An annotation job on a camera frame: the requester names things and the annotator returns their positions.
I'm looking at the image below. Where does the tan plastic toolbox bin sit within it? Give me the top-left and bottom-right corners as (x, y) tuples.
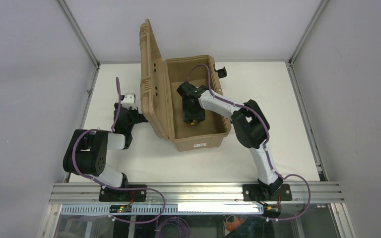
(139, 19), (231, 152)

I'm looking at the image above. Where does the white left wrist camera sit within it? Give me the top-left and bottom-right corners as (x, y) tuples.
(121, 93), (136, 110)

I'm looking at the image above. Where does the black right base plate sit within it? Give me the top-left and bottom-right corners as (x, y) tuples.
(242, 183), (293, 202)

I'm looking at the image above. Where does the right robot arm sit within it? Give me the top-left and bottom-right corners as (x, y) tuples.
(177, 82), (283, 199)

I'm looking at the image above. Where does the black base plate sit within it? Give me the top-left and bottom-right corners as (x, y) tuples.
(242, 183), (293, 202)
(98, 184), (147, 202)

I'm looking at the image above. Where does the coiled purple cable below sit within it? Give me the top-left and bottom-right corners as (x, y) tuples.
(155, 216), (191, 238)

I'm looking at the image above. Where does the white slotted cable duct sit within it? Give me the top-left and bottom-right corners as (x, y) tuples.
(61, 202), (263, 216)

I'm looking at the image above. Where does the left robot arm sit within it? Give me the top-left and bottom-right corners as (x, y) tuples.
(63, 103), (147, 188)

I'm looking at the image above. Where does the orange object under table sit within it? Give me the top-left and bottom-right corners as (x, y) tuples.
(224, 215), (246, 232)

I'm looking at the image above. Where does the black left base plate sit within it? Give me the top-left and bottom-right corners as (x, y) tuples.
(98, 184), (147, 202)

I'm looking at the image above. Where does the aluminium mounting rail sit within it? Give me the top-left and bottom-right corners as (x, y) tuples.
(49, 181), (345, 204)

